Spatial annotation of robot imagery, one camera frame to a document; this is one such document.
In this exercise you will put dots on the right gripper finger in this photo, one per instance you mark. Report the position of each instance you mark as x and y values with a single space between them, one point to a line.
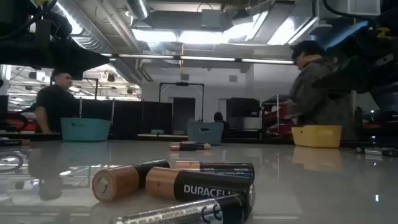
335 79
339 95

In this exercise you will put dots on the yellow plastic bin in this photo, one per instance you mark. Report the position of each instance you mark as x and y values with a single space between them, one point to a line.
317 137

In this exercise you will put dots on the teal plastic bin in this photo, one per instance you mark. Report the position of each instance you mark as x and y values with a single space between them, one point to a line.
85 130

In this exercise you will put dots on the slim black copper Duracell battery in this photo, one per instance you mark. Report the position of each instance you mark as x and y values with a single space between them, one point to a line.
224 169

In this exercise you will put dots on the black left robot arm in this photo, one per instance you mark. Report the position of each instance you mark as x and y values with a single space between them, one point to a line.
12 15

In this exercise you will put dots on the person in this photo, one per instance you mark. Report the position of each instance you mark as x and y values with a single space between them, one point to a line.
56 105
219 119
317 105

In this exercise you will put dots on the black bottle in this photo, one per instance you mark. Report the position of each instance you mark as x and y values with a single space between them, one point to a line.
359 116

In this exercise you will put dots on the dark machine red strip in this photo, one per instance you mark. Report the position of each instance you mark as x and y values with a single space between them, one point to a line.
379 119

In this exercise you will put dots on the black partition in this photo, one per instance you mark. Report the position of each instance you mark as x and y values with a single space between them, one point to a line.
124 118

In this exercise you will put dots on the metal rack red bins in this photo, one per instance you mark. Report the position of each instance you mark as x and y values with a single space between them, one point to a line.
273 118

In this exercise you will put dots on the red low object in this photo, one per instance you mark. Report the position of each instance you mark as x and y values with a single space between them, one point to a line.
18 123

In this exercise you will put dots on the small teal box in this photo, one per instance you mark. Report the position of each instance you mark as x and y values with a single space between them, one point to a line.
157 131

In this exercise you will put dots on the black cabinet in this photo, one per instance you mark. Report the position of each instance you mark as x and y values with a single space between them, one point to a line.
242 112

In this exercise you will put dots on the long ceiling light strip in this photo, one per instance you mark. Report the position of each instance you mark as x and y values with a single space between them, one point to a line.
205 58

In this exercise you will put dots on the blue plastic bin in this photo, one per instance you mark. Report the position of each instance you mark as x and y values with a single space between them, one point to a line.
205 135

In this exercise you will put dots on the black gantry frame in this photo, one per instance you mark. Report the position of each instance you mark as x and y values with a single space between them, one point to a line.
182 83
96 90

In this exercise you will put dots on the silver ventilation duct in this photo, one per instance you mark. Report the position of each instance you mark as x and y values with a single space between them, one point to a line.
138 7

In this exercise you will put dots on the grey wall vent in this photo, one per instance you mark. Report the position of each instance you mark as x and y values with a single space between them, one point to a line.
233 78
184 77

